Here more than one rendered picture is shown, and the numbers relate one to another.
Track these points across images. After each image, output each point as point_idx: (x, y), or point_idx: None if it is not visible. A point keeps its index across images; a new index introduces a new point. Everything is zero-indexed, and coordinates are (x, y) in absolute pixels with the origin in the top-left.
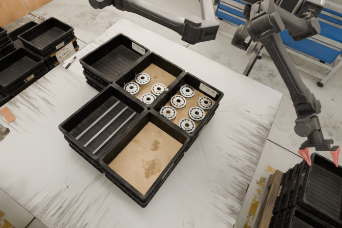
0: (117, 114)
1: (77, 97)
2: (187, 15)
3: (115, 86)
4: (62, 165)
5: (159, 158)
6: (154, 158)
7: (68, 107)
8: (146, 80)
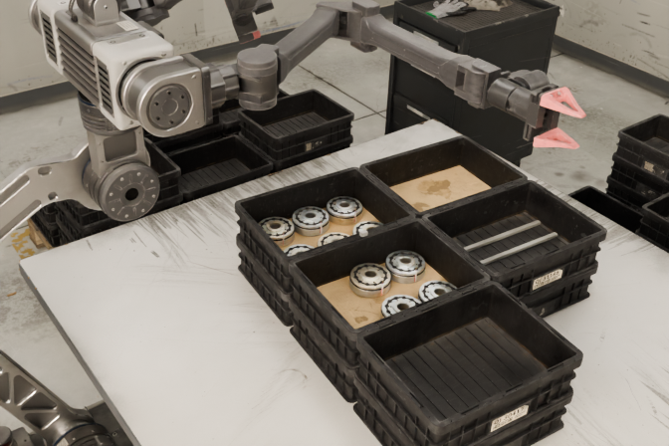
0: (484, 262)
1: (584, 390)
2: (371, 6)
3: (485, 268)
4: (597, 273)
5: (418, 194)
6: (426, 195)
7: (605, 373)
8: (392, 301)
